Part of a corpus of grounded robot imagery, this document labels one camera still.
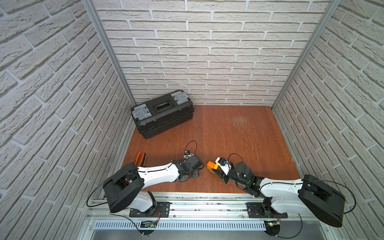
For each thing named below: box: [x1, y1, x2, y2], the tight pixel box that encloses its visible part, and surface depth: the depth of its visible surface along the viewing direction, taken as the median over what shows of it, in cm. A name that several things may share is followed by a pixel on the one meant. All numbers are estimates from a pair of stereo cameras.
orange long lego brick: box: [206, 160, 216, 169], surface depth 84 cm
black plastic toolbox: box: [130, 90, 195, 139], surface depth 98 cm
